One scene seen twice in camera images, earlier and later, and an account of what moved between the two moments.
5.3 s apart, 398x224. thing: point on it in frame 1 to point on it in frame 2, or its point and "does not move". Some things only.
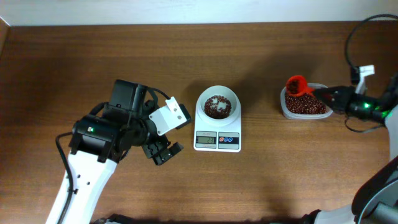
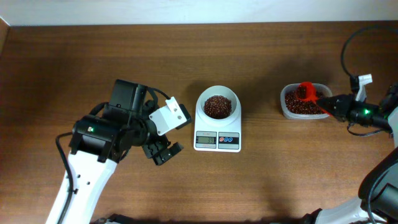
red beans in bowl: (217, 107) does not move
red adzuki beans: (306, 104) does not move
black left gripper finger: (161, 153) does not move
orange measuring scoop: (296, 85) to (306, 91)
